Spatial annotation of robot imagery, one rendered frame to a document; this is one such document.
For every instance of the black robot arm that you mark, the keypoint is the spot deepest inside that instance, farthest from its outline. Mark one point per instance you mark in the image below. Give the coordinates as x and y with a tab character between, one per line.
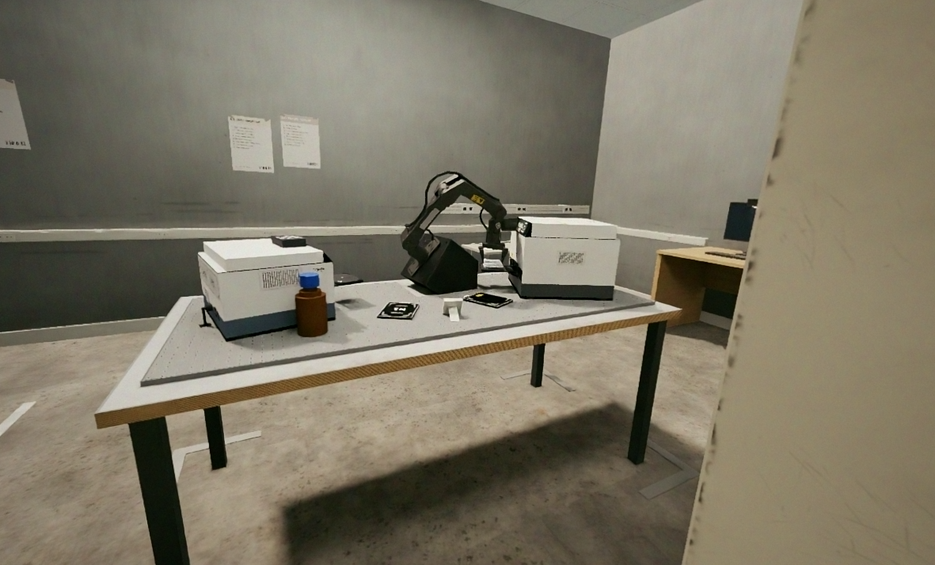
446	193

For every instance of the brown bottle with blue cap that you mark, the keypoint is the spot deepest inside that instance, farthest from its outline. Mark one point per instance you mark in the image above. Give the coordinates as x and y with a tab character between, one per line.
310	305

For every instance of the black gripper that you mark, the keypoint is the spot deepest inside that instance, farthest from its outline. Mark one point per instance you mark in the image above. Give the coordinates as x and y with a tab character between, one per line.
495	244

